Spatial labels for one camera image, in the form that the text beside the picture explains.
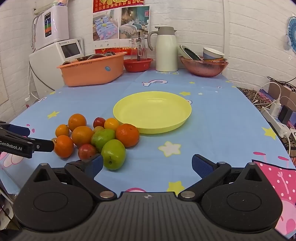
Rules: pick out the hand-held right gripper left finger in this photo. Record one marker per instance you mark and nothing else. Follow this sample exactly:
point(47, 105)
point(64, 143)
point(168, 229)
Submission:
point(96, 162)

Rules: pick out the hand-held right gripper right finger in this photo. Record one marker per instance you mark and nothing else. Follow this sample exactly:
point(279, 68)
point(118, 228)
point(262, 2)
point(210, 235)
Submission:
point(202, 165)

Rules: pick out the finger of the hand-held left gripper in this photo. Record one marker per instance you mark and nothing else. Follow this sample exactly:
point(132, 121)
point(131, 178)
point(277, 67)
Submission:
point(19, 130)
point(44, 145)

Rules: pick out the red apple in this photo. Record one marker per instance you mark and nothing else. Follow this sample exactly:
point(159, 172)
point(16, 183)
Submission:
point(86, 151)

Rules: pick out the small orange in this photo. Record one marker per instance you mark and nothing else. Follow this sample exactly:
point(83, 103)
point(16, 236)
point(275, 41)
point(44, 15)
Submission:
point(62, 130)

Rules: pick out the tan round longan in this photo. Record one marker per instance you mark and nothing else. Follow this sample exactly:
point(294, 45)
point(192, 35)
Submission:
point(98, 128)

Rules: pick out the yellow-orange persimmon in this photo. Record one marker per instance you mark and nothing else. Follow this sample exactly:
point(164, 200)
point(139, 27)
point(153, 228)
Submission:
point(111, 124)

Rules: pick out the large orange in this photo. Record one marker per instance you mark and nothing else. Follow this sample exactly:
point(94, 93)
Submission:
point(127, 135)

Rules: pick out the yellow plastic plate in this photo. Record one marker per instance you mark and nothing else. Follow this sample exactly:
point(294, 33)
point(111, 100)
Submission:
point(152, 112)

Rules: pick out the light blue printed tablecloth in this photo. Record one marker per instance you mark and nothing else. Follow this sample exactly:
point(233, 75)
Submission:
point(208, 134)

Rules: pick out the white appliance with screen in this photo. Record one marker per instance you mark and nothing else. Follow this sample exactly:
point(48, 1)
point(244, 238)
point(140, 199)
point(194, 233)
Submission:
point(46, 67)

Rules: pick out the leopard print cloth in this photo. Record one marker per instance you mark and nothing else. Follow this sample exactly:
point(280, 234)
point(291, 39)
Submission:
point(249, 95)

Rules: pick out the white power strip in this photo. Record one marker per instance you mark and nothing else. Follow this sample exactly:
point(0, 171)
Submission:
point(276, 122)

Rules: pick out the orange plastic basket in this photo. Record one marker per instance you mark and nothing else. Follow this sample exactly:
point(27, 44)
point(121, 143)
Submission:
point(92, 71)

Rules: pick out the white charger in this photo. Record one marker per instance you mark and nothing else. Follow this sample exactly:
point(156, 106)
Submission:
point(275, 107)

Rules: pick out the copper coloured bowl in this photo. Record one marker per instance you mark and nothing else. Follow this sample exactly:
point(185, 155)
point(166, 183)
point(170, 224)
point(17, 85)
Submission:
point(203, 69)

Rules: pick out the black adapter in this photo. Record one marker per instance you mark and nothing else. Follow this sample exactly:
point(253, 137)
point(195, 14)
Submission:
point(285, 114)

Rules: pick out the steel plate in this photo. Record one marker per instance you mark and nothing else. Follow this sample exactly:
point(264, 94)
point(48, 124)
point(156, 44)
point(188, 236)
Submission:
point(110, 54)
point(91, 56)

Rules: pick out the red rimmed bowl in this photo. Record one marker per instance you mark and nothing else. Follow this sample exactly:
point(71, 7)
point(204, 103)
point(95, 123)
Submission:
point(216, 61)

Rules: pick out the red plastic basket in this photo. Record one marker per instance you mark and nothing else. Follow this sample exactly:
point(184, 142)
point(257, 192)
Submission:
point(138, 64)

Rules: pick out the white water purifier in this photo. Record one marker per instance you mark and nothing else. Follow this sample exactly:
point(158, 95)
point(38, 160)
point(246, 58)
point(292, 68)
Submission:
point(55, 25)

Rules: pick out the cardboard box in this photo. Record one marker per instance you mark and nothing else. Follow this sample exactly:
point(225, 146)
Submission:
point(286, 92)

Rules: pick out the white and blue bowl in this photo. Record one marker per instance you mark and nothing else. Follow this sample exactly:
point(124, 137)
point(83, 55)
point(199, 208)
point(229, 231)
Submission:
point(212, 53)

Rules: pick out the white and green bowl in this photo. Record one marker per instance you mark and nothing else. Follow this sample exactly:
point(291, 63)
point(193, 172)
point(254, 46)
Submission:
point(188, 52)

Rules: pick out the white thermos jug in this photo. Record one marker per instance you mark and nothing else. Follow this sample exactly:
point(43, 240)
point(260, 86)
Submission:
point(166, 51)

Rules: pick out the blue paper fan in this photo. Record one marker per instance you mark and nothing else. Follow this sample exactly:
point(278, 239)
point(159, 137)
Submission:
point(291, 32)

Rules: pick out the wall poster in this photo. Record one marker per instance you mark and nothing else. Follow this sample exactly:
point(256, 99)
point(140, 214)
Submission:
point(120, 25)

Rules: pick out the white wall conduit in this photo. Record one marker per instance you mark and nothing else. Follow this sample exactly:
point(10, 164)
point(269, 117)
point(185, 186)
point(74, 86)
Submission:
point(223, 25)

